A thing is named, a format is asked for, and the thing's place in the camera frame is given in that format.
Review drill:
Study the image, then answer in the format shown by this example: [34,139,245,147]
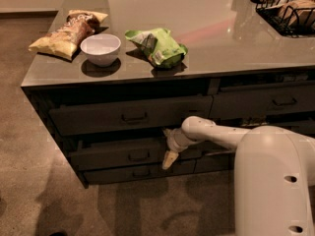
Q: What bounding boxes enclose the yellow brown chip bag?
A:
[29,10,107,60]

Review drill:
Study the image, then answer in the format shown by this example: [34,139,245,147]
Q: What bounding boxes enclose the black wire basket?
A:
[255,0,315,37]

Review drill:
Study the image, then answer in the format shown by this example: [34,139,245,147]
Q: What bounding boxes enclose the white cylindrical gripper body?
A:
[166,128,195,152]

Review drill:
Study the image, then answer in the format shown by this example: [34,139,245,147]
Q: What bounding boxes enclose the dark counter cabinet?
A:
[22,0,314,186]

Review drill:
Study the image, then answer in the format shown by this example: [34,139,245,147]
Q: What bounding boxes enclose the drawer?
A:
[240,116,315,136]
[209,84,315,120]
[49,95,213,136]
[84,159,196,185]
[194,151,235,173]
[67,135,205,172]

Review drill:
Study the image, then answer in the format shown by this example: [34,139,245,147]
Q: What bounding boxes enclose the brown bag in basket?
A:
[278,0,315,28]

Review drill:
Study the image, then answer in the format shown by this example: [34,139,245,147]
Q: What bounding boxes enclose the white bowl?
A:
[80,33,121,67]

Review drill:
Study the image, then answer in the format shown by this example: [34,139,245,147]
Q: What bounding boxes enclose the green snack bag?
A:
[125,28,188,69]

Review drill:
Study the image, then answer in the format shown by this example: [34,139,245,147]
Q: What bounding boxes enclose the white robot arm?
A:
[162,116,315,236]

